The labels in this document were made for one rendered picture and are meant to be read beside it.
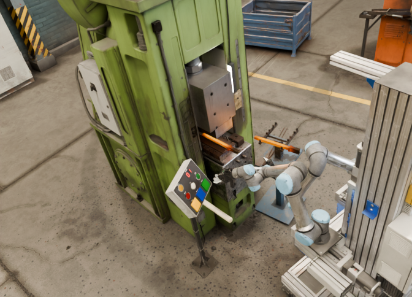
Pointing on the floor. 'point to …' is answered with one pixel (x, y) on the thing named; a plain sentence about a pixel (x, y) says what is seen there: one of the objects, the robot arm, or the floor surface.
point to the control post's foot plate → (204, 265)
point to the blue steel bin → (277, 23)
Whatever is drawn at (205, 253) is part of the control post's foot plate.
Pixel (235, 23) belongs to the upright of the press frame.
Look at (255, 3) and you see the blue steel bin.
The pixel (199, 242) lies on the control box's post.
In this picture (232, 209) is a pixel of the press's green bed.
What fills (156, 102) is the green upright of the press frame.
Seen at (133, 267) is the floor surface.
